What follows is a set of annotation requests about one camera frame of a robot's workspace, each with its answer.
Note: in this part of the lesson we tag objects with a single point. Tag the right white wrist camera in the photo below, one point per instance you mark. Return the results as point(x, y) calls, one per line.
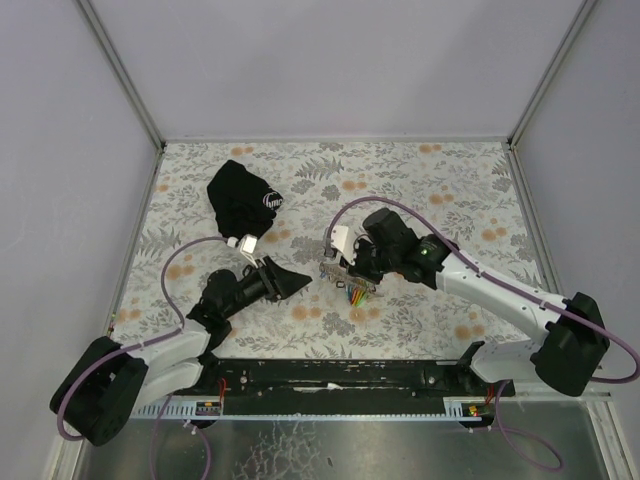
point(340, 241)

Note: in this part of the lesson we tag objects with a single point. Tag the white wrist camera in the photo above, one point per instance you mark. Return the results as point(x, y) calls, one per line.
point(340, 241)
point(246, 247)

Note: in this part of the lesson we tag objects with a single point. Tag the floral table mat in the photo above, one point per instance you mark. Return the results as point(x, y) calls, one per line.
point(466, 190)

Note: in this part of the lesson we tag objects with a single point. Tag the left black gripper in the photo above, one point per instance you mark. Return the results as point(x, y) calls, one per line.
point(269, 281)

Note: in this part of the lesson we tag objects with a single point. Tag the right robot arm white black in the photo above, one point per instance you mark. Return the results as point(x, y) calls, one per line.
point(564, 343)

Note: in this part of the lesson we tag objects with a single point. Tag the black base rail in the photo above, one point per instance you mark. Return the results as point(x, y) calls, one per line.
point(281, 387)

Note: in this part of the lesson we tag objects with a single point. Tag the black drawstring bag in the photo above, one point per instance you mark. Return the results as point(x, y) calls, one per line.
point(243, 203)

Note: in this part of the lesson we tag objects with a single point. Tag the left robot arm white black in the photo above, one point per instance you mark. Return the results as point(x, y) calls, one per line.
point(110, 381)

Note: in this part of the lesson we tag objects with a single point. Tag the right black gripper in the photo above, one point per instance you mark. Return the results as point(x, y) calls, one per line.
point(360, 265)

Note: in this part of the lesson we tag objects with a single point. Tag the key bunch with coloured tags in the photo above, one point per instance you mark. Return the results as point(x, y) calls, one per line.
point(357, 290)

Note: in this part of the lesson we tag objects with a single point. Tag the grey slotted cable duct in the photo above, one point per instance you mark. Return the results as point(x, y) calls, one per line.
point(180, 408)

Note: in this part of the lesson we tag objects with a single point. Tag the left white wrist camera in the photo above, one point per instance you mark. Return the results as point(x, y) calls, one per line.
point(246, 247)

